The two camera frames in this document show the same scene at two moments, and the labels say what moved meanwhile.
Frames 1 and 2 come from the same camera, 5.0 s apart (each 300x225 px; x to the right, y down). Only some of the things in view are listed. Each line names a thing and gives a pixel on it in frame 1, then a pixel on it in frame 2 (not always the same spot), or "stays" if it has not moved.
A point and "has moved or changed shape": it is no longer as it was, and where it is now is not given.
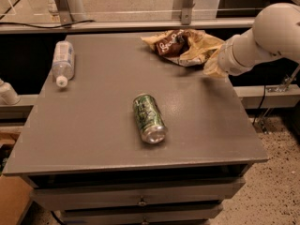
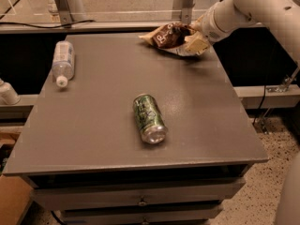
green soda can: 151,122 stays
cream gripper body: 225,61 -> 208,26
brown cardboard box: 15,196 stays
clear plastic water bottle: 63,63 stays
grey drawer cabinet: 117,134 stays
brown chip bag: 183,47 has moved or changed shape
